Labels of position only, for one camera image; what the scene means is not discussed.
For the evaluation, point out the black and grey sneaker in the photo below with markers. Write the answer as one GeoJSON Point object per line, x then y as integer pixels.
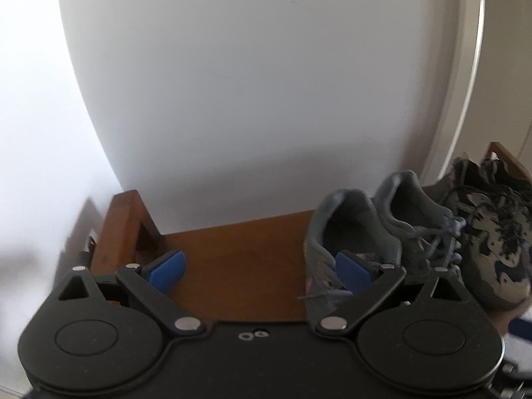
{"type": "Point", "coordinates": [494, 241]}

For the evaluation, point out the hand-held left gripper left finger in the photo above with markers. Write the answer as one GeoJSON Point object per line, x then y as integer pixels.
{"type": "Point", "coordinates": [166, 269]}

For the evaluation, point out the white door frame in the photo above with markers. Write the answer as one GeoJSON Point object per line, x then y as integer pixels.
{"type": "Point", "coordinates": [461, 91]}

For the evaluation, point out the grey mesh sneaker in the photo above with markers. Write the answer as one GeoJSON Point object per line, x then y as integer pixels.
{"type": "Point", "coordinates": [415, 237]}
{"type": "Point", "coordinates": [324, 266]}

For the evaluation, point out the brown wooden shoe rack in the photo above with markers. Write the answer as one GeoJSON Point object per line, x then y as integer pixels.
{"type": "Point", "coordinates": [232, 266]}

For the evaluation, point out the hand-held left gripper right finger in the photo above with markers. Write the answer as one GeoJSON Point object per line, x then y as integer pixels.
{"type": "Point", "coordinates": [351, 272]}

